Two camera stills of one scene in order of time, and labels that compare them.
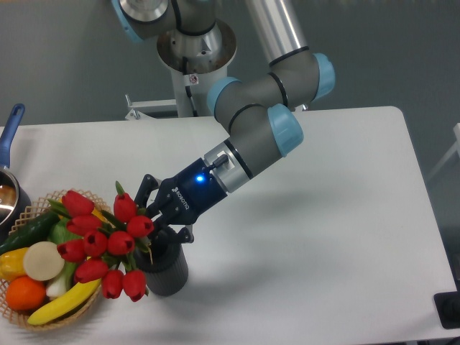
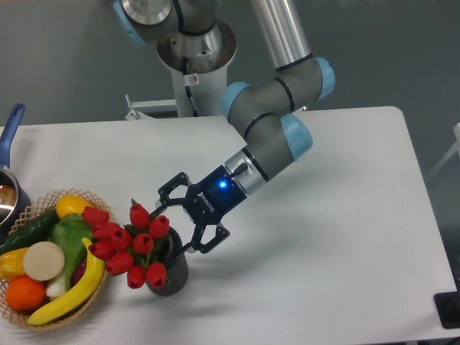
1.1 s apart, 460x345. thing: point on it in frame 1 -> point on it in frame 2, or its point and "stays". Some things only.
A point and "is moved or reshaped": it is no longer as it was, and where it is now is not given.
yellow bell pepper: [12, 265] stays
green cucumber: [33, 232] stays
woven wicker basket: [53, 262] stays
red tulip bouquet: [118, 256] is moved or reshaped
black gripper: [182, 198] -> [208, 202]
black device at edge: [448, 309] stays
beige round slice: [42, 261] stays
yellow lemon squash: [94, 210] -> [70, 203]
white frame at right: [456, 147] stays
